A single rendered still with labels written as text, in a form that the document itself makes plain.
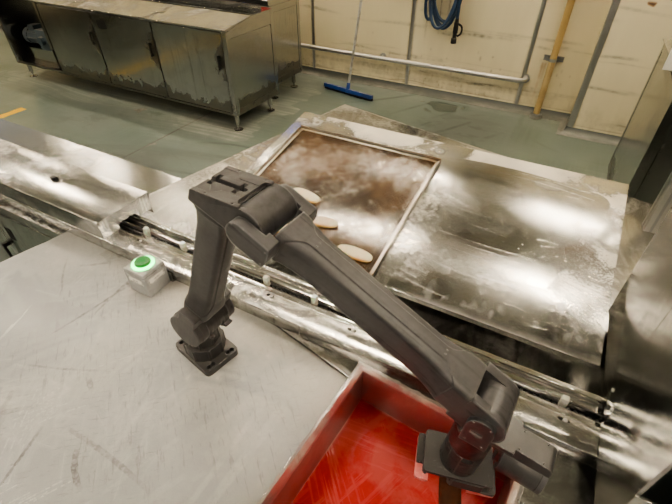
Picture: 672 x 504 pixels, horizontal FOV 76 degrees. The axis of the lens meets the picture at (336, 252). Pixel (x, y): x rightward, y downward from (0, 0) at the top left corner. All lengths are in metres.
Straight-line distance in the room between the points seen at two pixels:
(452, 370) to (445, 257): 0.58
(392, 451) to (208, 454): 0.34
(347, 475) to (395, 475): 0.08
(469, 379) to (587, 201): 0.87
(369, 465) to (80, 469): 0.52
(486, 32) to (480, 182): 3.25
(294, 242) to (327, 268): 0.05
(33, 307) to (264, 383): 0.63
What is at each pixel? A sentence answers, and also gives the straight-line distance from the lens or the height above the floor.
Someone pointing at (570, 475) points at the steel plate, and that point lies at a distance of 0.95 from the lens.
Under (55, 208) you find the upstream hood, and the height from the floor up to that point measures 0.91.
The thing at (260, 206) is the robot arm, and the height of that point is 1.30.
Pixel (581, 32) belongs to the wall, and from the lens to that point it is 4.40.
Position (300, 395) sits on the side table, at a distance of 0.93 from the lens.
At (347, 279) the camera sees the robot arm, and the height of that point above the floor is 1.24.
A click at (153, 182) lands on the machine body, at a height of 0.82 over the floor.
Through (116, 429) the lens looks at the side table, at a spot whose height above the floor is 0.82.
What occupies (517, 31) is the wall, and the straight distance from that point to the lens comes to 4.44.
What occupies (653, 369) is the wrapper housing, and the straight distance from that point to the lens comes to 0.82.
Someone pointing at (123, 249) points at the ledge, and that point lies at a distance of 1.31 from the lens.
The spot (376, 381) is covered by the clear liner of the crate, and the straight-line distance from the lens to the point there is 0.83.
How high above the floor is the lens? 1.61
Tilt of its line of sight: 40 degrees down
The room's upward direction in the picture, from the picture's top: straight up
